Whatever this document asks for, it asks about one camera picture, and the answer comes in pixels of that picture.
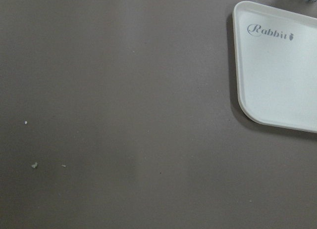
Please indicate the beige rectangular tray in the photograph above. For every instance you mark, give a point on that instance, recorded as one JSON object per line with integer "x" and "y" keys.
{"x": 276, "y": 66}

